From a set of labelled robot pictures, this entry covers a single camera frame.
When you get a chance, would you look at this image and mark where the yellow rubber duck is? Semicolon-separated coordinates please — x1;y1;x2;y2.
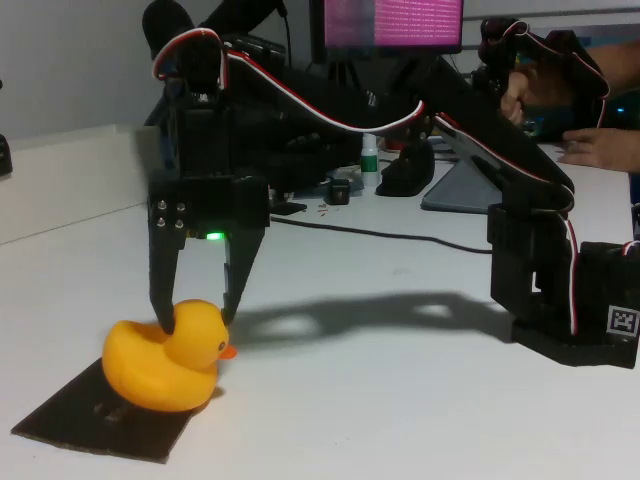
101;298;239;414

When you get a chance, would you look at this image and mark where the black leader arm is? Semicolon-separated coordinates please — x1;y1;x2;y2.
477;17;611;144

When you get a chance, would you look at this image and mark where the person's bare forearm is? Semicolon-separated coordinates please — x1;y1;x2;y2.
589;39;640;99

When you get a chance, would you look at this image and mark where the black square card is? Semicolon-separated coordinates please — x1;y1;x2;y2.
10;356;201;464

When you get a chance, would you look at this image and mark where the person's hand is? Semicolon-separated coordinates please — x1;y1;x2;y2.
557;128;640;174
499;67;539;124

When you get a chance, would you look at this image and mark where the small black flat stand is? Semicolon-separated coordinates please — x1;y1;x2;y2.
269;189;309;216

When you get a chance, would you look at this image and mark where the black electronic device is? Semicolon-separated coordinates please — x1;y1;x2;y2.
229;107;365;194

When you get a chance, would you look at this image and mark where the small black cube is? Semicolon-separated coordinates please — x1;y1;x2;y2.
325;178;353;206

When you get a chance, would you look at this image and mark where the white raised desk shelf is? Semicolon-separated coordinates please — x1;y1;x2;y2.
0;123;166;246

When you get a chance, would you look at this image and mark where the blue desktop microphone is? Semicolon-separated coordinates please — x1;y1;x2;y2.
142;0;201;174

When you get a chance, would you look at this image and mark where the small pale flat gadget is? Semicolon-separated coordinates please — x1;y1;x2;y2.
327;166;365;197

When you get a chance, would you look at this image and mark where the small white spray bottle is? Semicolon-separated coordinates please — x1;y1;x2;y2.
360;132;380;187

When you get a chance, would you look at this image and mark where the black vertical computer mouse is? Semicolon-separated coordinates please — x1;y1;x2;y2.
375;142;435;197

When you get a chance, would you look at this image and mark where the grey flat laptop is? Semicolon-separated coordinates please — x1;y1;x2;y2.
420;149;501;215

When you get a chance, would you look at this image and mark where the computer monitor pink text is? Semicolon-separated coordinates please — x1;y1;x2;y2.
309;0;465;64

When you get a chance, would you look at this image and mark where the black white fiducial marker tag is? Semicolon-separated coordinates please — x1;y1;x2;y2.
607;305;640;337

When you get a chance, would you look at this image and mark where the black camera usb cable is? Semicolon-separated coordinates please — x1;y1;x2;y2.
269;213;494;255

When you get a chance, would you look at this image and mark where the black hanging cable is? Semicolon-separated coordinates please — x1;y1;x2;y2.
279;0;294;51

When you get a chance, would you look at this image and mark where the red white servo cable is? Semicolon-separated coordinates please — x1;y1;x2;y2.
152;28;575;202
559;189;584;335

